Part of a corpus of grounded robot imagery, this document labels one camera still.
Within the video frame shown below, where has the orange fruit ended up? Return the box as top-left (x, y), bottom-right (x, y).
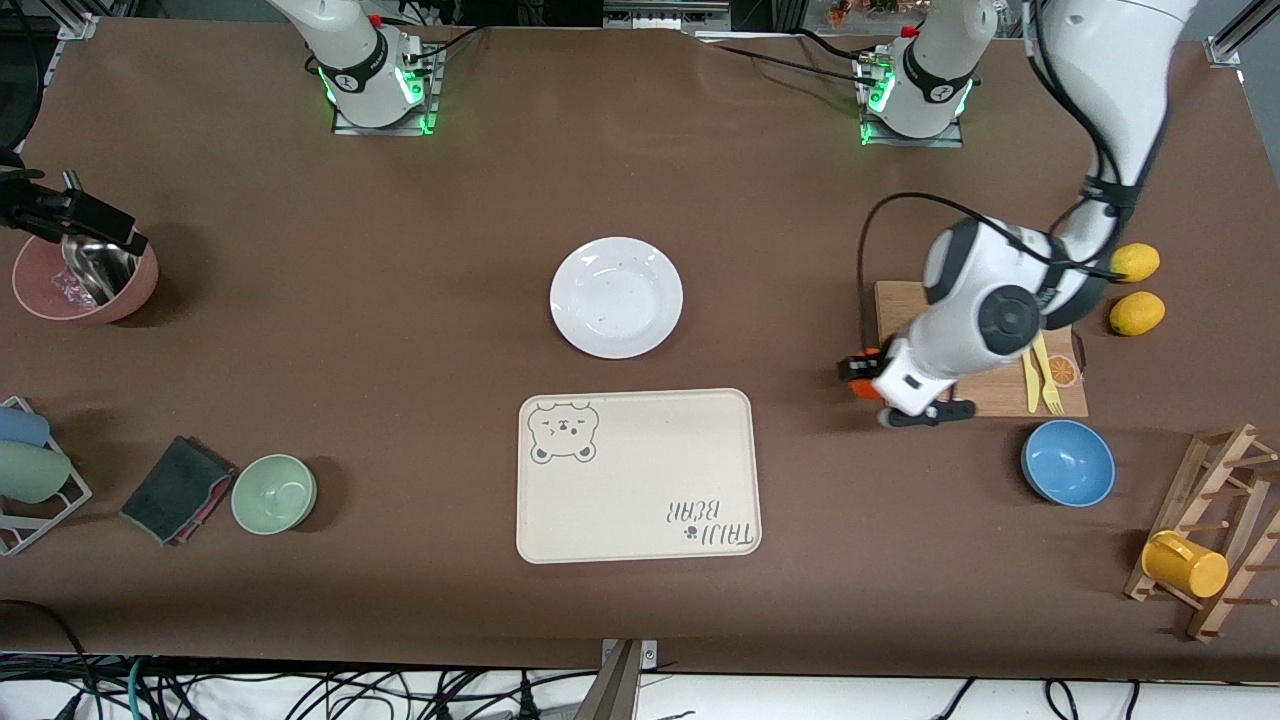
top-left (848, 346), bottom-right (885, 401)

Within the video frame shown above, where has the white round plate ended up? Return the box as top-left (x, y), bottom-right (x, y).
top-left (549, 236), bottom-right (685, 360)

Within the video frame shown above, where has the pink bowl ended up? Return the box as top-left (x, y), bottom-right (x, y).
top-left (12, 232), bottom-right (159, 326)

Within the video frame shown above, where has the metal ladle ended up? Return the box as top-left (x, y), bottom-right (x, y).
top-left (62, 232), bottom-right (139, 306)

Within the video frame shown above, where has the wooden cutting board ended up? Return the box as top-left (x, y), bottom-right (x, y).
top-left (875, 280), bottom-right (1091, 419)

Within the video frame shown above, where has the yellow plastic fork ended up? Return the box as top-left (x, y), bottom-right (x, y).
top-left (1032, 333), bottom-right (1065, 416)

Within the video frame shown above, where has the light blue cup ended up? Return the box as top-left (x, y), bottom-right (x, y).
top-left (0, 406), bottom-right (51, 448)

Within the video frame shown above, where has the blue bowl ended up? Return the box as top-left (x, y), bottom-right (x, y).
top-left (1020, 419), bottom-right (1117, 509)

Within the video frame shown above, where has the cream bear print tray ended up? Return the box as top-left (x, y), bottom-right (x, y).
top-left (515, 388), bottom-right (763, 566)

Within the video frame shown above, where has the dark grey folded cloth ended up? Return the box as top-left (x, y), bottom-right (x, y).
top-left (120, 435), bottom-right (239, 546)

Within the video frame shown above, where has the pale green cup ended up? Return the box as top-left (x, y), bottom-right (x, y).
top-left (0, 440), bottom-right (73, 504)

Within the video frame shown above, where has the brown table cover sheet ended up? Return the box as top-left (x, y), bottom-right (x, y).
top-left (0, 15), bottom-right (1280, 681)

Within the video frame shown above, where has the pink folded cloth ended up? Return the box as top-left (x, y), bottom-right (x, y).
top-left (165, 462), bottom-right (239, 548)

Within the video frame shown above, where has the pale green bowl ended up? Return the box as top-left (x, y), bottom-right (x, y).
top-left (231, 454), bottom-right (318, 536)

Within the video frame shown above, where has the yellow lemon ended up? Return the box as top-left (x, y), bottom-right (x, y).
top-left (1108, 291), bottom-right (1167, 338)
top-left (1108, 243), bottom-right (1162, 284)

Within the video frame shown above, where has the wooden peg rack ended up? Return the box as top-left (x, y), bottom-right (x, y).
top-left (1124, 423), bottom-right (1280, 643)

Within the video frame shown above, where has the yellow mug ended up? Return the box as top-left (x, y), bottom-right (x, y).
top-left (1141, 530), bottom-right (1230, 600)

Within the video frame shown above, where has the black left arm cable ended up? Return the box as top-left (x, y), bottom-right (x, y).
top-left (858, 0), bottom-right (1136, 366)

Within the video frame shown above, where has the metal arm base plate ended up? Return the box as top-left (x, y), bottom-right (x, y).
top-left (858, 55), bottom-right (966, 149)
top-left (333, 45), bottom-right (439, 136)

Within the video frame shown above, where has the white wire cup rack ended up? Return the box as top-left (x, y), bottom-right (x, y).
top-left (0, 396), bottom-right (94, 557)

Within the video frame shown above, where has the black base power cable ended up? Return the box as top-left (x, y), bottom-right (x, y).
top-left (408, 24), bottom-right (496, 63)
top-left (700, 38), bottom-right (873, 81)

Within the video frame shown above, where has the black floor cable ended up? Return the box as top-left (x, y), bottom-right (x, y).
top-left (0, 598), bottom-right (96, 701)

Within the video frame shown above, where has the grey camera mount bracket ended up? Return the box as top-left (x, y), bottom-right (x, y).
top-left (575, 638), bottom-right (659, 720)

